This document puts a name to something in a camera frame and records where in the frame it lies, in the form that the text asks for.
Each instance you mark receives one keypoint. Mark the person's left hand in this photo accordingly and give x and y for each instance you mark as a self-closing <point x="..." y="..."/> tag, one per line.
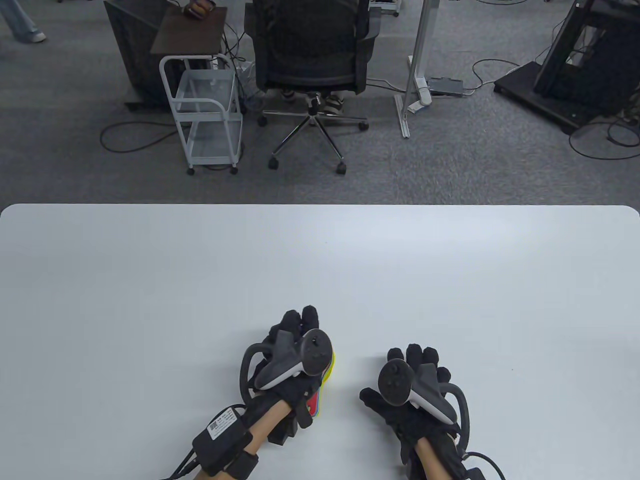
<point x="295" y="395"/>

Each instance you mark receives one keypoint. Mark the person's right hand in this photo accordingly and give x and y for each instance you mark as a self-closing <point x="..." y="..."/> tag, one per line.
<point x="412" y="425"/>

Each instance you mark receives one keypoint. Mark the red plastic measuring cup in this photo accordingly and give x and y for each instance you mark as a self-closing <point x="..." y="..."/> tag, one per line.
<point x="311" y="400"/>

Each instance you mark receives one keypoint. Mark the yellow plastic measuring cup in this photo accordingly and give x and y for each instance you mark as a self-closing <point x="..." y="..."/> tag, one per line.
<point x="330" y="367"/>

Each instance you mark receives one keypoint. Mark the person's right forearm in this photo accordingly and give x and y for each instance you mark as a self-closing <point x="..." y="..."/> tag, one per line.
<point x="432" y="460"/>

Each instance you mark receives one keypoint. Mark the person's left forearm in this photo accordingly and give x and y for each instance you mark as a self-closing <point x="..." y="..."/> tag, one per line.
<point x="267" y="420"/>

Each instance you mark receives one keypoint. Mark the grey black left hand controller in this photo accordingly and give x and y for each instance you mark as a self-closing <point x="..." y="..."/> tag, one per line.
<point x="312" y="352"/>

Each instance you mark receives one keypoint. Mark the grey black hand controller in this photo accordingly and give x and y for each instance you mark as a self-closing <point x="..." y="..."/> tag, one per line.
<point x="312" y="352"/>
<point x="395" y="382"/>

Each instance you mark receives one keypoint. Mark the grey black right hand controller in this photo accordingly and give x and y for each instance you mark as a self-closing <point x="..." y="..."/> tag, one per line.
<point x="395" y="382"/>

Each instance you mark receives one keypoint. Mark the black right wrist sensor box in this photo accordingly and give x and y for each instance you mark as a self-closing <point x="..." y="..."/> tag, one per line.
<point x="474" y="474"/>

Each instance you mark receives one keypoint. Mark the black wrist sensor box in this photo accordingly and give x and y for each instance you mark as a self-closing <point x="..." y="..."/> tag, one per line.
<point x="474" y="474"/>
<point x="220" y="437"/>

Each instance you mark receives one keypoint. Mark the black left wrist sensor box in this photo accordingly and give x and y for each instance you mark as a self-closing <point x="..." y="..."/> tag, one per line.
<point x="220" y="437"/>

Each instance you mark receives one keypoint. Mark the grey power adapter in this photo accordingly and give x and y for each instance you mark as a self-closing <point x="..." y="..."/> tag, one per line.
<point x="445" y="86"/>

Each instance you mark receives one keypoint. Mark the black mesh office chair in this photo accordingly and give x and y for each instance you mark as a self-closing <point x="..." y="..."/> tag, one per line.
<point x="310" y="40"/>

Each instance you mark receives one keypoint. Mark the white metal desk leg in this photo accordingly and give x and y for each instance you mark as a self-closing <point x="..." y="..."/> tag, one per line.
<point x="419" y="50"/>

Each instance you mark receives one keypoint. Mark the brown side table top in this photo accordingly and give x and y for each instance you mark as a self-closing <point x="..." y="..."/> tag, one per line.
<point x="190" y="35"/>

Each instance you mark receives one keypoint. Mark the dark grey cabinet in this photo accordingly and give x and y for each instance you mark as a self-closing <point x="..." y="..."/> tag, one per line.
<point x="135" y="50"/>

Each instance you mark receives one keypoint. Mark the black equipment rack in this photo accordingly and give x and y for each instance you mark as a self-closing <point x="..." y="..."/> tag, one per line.
<point x="575" y="75"/>

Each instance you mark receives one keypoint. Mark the white trolley base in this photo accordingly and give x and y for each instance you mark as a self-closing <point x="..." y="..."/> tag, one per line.
<point x="385" y="6"/>

